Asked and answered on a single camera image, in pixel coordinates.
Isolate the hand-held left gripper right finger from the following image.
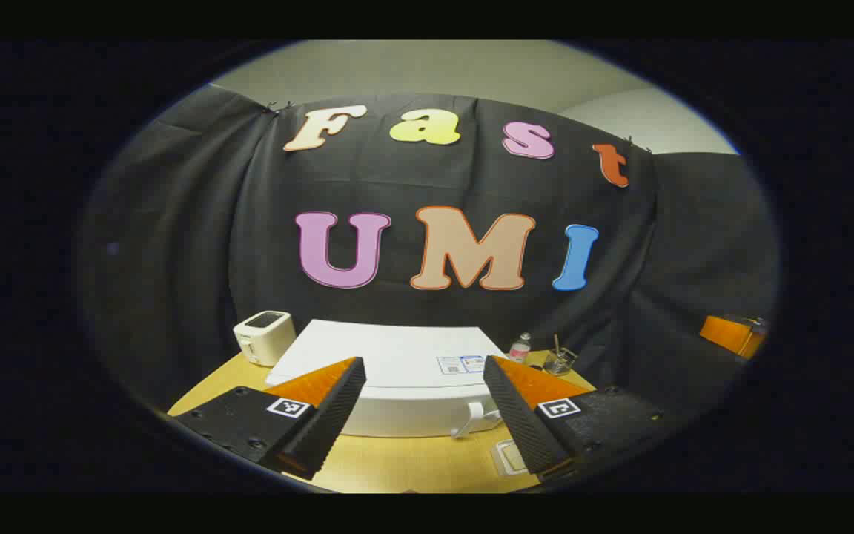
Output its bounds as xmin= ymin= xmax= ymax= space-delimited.
xmin=483 ymin=355 xmax=687 ymax=477

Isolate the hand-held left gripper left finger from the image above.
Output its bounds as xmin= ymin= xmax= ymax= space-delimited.
xmin=173 ymin=357 xmax=367 ymax=481

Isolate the white microwave oven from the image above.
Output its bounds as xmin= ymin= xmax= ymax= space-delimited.
xmin=265 ymin=320 xmax=517 ymax=438

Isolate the small white plastic tray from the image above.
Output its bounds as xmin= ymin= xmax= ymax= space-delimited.
xmin=491 ymin=439 xmax=532 ymax=477

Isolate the clear glass cup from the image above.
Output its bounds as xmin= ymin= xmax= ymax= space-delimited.
xmin=543 ymin=347 xmax=577 ymax=377

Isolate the white toaster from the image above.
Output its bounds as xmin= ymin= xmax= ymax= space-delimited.
xmin=233 ymin=311 xmax=297 ymax=367

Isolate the orange box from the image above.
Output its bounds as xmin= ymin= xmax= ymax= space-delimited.
xmin=699 ymin=315 xmax=767 ymax=360

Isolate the black backdrop cloth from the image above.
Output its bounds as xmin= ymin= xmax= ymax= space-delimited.
xmin=79 ymin=84 xmax=780 ymax=412

